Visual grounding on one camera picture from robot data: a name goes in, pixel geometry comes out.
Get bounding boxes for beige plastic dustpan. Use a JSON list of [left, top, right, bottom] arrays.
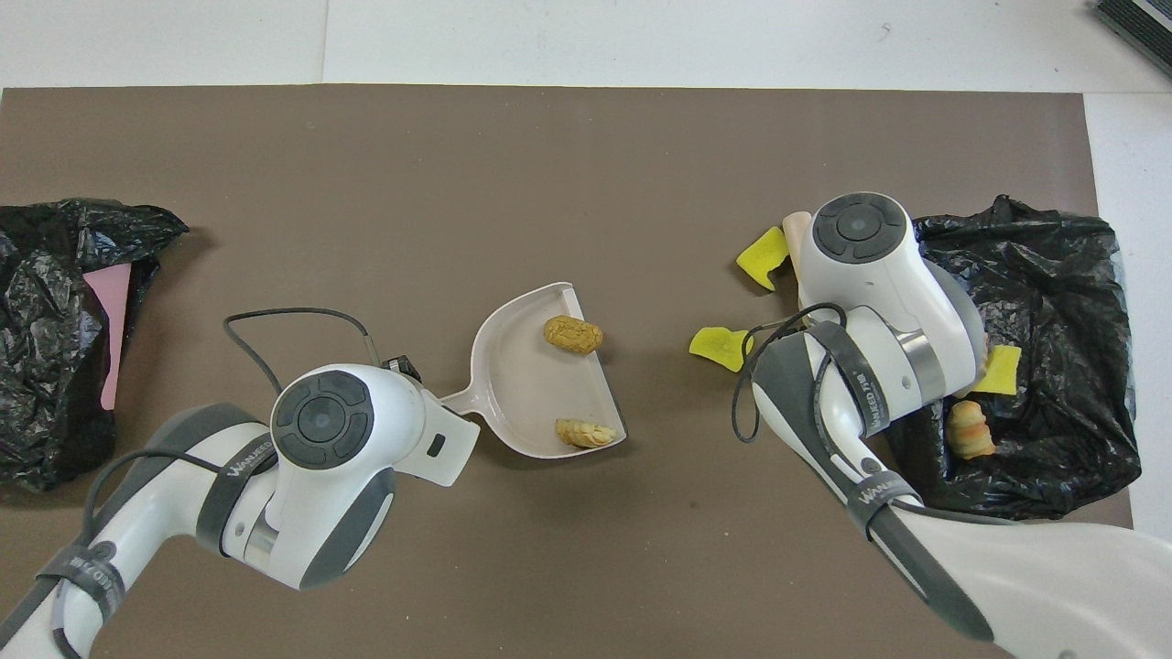
[[439, 281, 629, 459]]

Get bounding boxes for brown nugget foam toy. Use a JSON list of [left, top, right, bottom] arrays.
[[543, 315, 605, 356]]

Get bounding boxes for orange striped bread slice toy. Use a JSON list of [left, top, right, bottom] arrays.
[[556, 417, 618, 449]]

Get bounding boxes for notched yellow sponge piece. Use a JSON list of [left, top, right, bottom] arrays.
[[736, 226, 790, 292]]

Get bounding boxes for pale bun foam toy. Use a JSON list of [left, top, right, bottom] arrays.
[[946, 399, 996, 460]]

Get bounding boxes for small yellow sponge wedge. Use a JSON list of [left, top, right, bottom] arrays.
[[971, 343, 1023, 396]]

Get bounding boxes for black bag bin with board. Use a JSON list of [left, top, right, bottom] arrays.
[[0, 198, 190, 493]]

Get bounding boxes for black trash bag bin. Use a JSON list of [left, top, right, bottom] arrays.
[[884, 194, 1144, 523]]

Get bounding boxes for brown table mat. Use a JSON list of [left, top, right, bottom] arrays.
[[0, 84, 1147, 659]]

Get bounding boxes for pink flat board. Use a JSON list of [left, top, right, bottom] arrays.
[[82, 264, 132, 411]]

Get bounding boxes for dark ribbed panel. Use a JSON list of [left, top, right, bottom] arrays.
[[1091, 0, 1172, 79]]

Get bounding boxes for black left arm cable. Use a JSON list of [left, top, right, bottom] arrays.
[[223, 306, 384, 396]]

